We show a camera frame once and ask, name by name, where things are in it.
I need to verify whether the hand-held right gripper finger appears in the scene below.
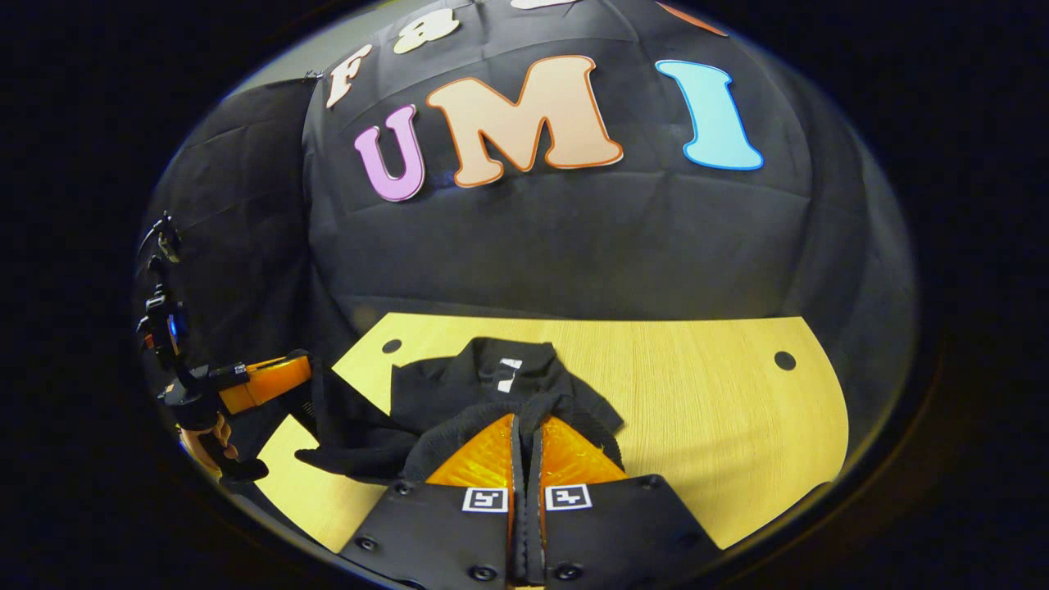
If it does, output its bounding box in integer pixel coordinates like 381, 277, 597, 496
529, 414, 722, 590
338, 412, 525, 590

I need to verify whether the black buttoned garment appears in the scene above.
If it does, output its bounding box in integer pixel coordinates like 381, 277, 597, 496
295, 336, 628, 484

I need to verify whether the black backdrop cloth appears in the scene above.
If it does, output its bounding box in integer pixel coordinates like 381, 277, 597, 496
135, 0, 919, 492

